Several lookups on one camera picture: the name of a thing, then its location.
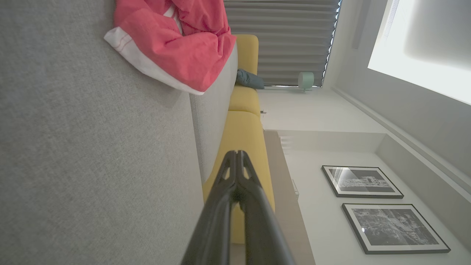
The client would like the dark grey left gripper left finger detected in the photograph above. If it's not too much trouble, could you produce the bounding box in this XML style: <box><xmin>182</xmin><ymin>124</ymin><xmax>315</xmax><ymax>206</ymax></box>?
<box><xmin>180</xmin><ymin>150</ymin><xmax>237</xmax><ymax>265</ymax></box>

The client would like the small black framed picture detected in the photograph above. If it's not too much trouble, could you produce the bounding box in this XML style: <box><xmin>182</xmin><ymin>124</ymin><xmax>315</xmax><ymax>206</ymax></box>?
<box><xmin>321</xmin><ymin>165</ymin><xmax>404</xmax><ymax>199</ymax></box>

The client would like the grey fabric sofa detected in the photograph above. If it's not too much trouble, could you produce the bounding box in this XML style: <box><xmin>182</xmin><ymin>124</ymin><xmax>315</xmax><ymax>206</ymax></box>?
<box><xmin>0</xmin><ymin>0</ymin><xmax>239</xmax><ymax>265</ymax></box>

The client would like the red white basketball jersey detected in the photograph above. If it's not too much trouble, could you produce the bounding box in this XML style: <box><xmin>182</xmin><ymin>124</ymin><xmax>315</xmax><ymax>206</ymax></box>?
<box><xmin>104</xmin><ymin>0</ymin><xmax>237</xmax><ymax>95</ymax></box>

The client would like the beige wooden ledge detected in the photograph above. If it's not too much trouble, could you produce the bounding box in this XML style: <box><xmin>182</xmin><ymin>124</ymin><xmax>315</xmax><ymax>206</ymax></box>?
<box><xmin>263</xmin><ymin>130</ymin><xmax>316</xmax><ymax>265</ymax></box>

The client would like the large black framed picture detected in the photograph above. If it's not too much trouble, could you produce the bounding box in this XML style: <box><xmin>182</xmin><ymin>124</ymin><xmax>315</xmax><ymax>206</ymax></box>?
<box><xmin>341</xmin><ymin>203</ymin><xmax>451</xmax><ymax>255</ymax></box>

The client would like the teal cushion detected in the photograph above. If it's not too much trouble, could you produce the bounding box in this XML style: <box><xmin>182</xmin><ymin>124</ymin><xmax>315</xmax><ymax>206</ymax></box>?
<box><xmin>235</xmin><ymin>68</ymin><xmax>265</xmax><ymax>90</ymax></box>

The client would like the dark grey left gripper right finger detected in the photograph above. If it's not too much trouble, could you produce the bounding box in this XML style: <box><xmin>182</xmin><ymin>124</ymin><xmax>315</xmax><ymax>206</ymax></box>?
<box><xmin>235</xmin><ymin>150</ymin><xmax>295</xmax><ymax>265</ymax></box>

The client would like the yellow sofa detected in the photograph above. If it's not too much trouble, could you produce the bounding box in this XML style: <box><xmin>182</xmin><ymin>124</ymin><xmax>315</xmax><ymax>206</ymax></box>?
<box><xmin>202</xmin><ymin>34</ymin><xmax>276</xmax><ymax>244</ymax></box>

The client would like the grey pleated curtain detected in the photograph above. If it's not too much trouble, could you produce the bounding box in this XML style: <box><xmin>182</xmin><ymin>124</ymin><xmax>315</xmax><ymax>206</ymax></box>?
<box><xmin>224</xmin><ymin>0</ymin><xmax>342</xmax><ymax>88</ymax></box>

